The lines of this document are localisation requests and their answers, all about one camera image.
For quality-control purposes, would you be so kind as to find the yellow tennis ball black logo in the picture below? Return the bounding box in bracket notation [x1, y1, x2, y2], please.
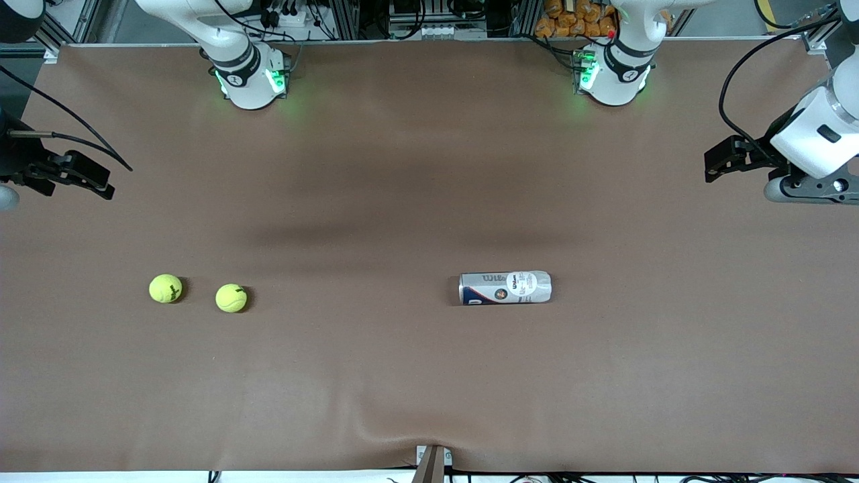
[149, 274, 183, 304]

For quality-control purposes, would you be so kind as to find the white power strip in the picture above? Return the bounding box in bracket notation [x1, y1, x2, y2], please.
[258, 7, 317, 29]

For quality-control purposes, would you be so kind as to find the grey bracket plate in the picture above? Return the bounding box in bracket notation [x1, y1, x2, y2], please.
[415, 445, 454, 469]

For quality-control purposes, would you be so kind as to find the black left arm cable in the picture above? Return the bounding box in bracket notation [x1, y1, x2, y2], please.
[718, 5, 848, 158]

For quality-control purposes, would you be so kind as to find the tennis ball can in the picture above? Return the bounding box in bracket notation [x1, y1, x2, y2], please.
[459, 270, 552, 307]

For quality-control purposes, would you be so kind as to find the brown mounting bar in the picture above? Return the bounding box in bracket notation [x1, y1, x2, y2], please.
[411, 447, 446, 483]

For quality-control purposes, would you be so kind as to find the white connector block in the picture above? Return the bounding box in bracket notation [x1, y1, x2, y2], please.
[416, 25, 472, 40]

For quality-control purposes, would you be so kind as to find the orange packets pile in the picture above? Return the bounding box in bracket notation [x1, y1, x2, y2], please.
[535, 0, 618, 39]

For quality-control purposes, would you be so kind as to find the aluminium frame strut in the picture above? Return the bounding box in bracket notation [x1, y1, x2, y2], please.
[802, 27, 833, 54]
[20, 0, 69, 64]

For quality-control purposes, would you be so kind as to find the brown table mat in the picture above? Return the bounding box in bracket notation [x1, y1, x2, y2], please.
[0, 38, 859, 474]

